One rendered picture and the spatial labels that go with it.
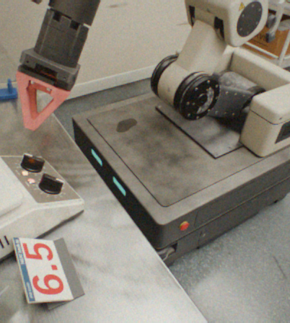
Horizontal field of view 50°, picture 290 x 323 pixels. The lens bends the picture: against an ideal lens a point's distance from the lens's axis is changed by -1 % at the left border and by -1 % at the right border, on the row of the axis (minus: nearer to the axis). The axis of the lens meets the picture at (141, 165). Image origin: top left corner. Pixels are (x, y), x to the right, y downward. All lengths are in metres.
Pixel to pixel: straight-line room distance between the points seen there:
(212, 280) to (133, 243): 0.88
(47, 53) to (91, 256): 0.27
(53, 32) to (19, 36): 1.55
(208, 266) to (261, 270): 0.21
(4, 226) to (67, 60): 0.22
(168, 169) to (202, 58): 0.39
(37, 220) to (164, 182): 0.69
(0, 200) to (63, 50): 0.20
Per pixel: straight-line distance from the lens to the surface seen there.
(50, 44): 0.42
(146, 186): 1.05
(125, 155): 1.16
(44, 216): 0.43
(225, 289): 1.30
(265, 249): 1.45
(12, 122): 0.69
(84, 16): 0.42
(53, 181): 0.45
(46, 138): 0.63
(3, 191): 0.42
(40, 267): 0.41
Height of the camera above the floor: 1.13
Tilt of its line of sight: 43 degrees down
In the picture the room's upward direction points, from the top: 3 degrees clockwise
